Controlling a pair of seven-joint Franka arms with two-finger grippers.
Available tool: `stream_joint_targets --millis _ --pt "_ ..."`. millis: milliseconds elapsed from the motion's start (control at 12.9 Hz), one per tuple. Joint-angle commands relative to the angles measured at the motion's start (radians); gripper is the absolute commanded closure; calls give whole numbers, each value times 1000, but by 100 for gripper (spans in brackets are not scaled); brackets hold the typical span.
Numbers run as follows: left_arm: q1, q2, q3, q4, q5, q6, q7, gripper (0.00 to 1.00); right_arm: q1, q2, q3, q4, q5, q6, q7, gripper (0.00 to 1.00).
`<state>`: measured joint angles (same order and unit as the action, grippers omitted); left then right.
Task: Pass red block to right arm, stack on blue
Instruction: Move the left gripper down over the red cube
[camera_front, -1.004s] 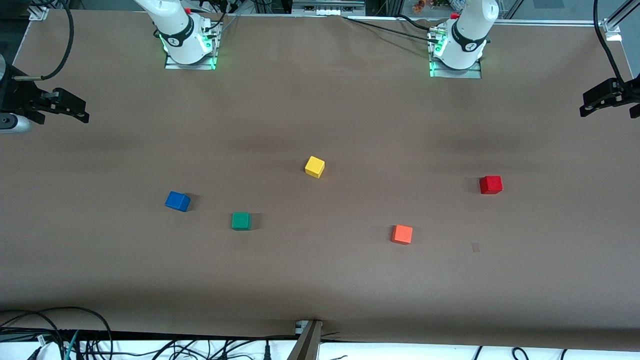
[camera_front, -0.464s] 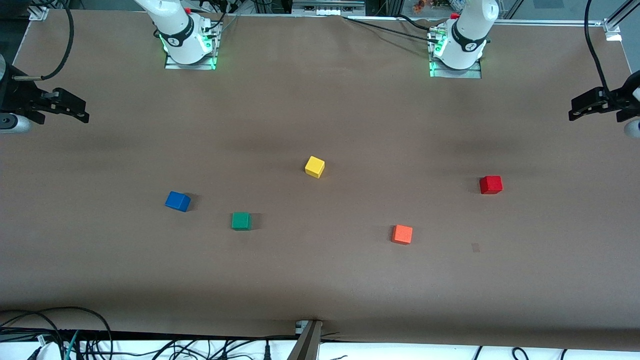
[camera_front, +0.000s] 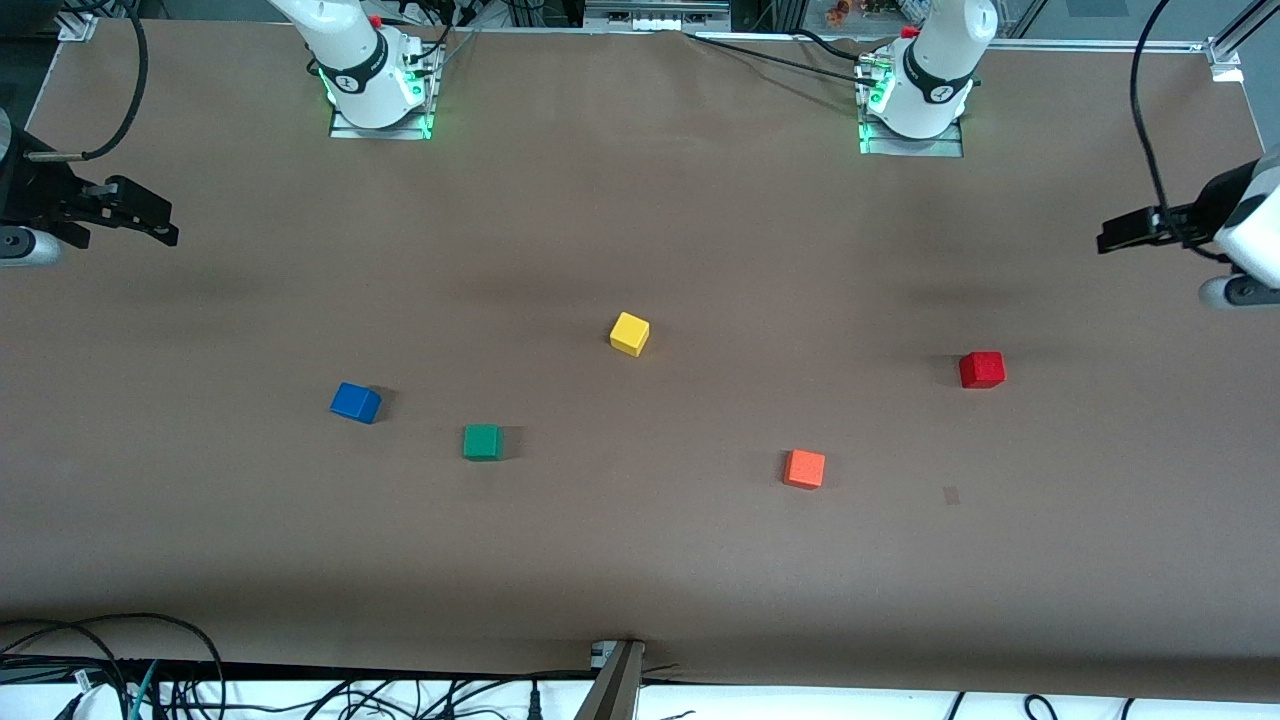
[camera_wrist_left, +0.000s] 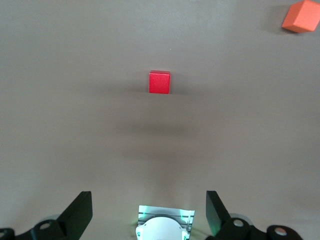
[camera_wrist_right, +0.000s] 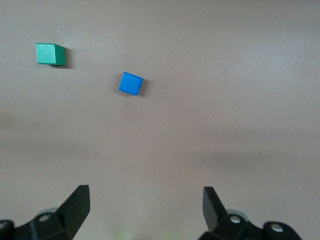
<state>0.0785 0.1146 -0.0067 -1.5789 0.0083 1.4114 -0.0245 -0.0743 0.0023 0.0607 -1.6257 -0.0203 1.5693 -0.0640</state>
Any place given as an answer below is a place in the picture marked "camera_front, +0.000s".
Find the red cube block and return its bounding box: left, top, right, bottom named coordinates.
left=959, top=351, right=1007, bottom=390

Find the blue cube block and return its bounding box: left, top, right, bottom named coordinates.
left=330, top=382, right=382, bottom=425

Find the yellow cube block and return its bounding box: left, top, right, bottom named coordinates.
left=609, top=312, right=651, bottom=358

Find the silver power strip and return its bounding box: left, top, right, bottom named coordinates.
left=584, top=8, right=733, bottom=33

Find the brown paper table cover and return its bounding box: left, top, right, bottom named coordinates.
left=0, top=18, right=1280, bottom=703

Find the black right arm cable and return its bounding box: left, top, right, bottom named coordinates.
left=22, top=0, right=150, bottom=163

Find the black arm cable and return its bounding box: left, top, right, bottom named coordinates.
left=22, top=0, right=150, bottom=163
left=1130, top=0, right=1231, bottom=263

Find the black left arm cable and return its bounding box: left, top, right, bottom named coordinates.
left=1130, top=0, right=1231, bottom=263

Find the aluminium frame rail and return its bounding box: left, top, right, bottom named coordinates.
left=998, top=36, right=1213, bottom=53

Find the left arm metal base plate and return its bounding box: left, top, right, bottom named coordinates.
left=857, top=55, right=966, bottom=159

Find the short black base cable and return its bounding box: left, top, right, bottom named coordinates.
left=790, top=28, right=873, bottom=63

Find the long black base cable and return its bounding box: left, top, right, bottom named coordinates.
left=688, top=34, right=873, bottom=83

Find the large looping black cable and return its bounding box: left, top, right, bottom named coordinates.
left=0, top=613, right=227, bottom=720

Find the teal cable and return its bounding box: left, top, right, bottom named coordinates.
left=126, top=660, right=161, bottom=720

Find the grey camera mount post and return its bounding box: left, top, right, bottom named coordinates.
left=575, top=640, right=647, bottom=720

